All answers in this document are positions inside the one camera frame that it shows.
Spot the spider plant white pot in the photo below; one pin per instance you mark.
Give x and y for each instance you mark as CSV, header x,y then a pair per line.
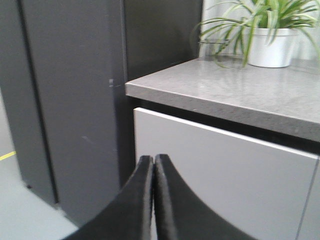
x,y
279,55

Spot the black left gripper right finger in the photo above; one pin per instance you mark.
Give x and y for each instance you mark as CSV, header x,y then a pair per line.
x,y
180,214

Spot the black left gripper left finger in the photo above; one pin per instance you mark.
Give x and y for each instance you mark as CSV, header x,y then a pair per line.
x,y
128,216

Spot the grey kitchen island cabinet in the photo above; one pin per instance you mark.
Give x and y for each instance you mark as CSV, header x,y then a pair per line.
x,y
246,139

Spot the dark tall cabinet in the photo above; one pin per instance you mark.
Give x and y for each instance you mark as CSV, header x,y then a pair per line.
x,y
63,69

